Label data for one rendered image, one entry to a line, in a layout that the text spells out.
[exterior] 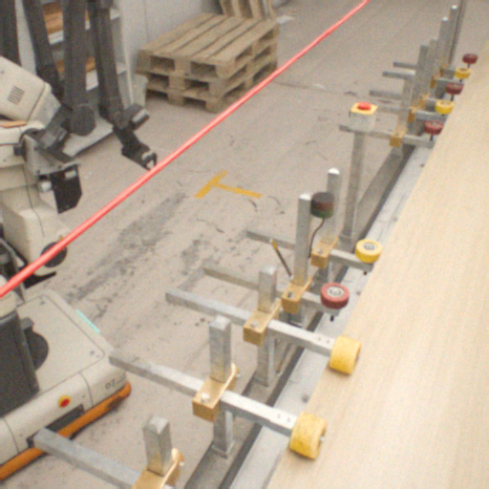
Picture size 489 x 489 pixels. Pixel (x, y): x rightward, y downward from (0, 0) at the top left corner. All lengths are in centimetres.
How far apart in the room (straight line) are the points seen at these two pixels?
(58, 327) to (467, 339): 162
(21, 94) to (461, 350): 143
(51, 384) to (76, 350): 18
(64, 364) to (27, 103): 101
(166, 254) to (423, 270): 184
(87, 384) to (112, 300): 80
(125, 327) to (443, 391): 178
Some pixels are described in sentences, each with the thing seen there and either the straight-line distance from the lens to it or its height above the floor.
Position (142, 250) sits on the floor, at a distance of 338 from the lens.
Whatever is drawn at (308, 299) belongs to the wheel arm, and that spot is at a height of 86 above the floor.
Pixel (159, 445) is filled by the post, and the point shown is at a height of 106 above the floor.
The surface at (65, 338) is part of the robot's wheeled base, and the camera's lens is 251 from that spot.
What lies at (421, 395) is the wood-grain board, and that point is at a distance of 147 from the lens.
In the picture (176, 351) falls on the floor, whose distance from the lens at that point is 276.
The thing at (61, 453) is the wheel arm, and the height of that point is 96.
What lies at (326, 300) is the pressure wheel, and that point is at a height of 90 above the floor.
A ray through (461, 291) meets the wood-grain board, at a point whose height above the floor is 90.
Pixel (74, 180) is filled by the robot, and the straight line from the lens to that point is 208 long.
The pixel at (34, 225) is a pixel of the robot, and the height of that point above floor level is 87.
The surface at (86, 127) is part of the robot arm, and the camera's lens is 187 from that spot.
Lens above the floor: 198
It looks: 35 degrees down
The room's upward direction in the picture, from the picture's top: straight up
